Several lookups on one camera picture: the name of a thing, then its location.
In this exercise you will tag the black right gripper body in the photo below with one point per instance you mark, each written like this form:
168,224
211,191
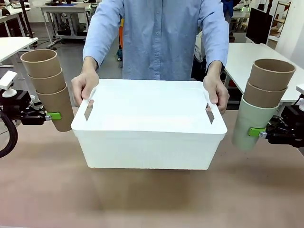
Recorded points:
289,128

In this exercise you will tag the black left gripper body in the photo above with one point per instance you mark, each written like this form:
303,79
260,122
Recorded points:
19,104

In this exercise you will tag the tall light green cup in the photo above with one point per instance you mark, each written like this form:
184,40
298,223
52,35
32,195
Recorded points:
249,126

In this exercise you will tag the white plastic basket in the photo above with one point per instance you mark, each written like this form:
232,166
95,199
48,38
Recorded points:
149,133

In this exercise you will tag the person's left forearm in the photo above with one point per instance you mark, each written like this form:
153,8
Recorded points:
215,69

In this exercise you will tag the person's right forearm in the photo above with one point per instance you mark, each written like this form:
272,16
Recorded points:
90,64

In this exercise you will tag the person's right hand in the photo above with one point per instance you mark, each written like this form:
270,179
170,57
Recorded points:
84,85

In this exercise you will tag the person's left hand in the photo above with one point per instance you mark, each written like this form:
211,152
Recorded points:
217,91

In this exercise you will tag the white table with round leg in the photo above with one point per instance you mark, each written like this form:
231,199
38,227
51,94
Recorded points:
14,45

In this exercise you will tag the large white table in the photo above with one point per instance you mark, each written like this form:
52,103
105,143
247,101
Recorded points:
240,54

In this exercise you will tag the thin black pole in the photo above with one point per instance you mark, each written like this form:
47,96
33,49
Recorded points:
26,19

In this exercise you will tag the white desk with dark items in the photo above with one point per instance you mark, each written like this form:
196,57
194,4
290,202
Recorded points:
12,12

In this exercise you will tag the wooden shelf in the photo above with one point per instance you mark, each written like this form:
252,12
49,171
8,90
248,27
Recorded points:
280,26

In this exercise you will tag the black flat monitor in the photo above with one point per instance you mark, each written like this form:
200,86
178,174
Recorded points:
259,23

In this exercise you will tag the person in dark blue jacket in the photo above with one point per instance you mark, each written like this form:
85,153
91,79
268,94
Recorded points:
228,7

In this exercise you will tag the person in blue shirt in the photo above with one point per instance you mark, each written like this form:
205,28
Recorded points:
156,35

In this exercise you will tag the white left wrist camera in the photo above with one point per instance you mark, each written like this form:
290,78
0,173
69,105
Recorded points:
8,80

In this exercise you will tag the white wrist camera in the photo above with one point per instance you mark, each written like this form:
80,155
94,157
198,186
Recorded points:
301,91
8,80

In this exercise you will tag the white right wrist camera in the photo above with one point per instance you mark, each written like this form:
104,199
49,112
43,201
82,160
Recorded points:
301,91

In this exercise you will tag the white frame workbench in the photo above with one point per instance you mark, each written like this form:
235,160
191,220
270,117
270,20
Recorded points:
64,9

